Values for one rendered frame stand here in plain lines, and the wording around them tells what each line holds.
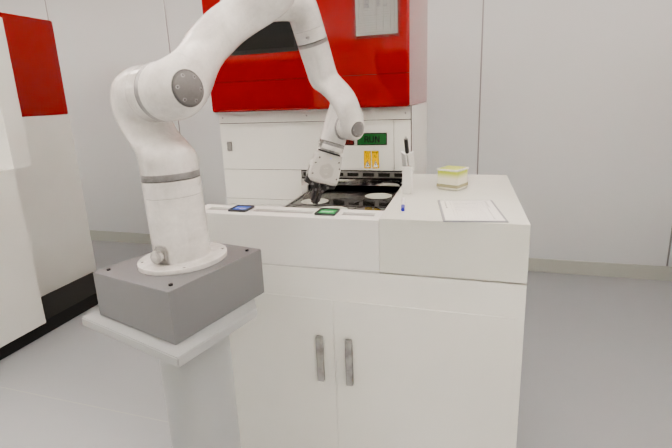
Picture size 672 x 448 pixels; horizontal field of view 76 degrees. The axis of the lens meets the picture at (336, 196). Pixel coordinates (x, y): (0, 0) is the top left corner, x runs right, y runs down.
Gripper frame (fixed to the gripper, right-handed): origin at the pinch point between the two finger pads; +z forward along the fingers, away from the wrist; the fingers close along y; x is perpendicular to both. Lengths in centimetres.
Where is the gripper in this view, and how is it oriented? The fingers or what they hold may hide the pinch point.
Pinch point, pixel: (315, 197)
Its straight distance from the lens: 140.3
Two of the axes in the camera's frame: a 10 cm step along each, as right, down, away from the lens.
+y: 9.0, 2.3, 3.6
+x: -3.1, -2.0, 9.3
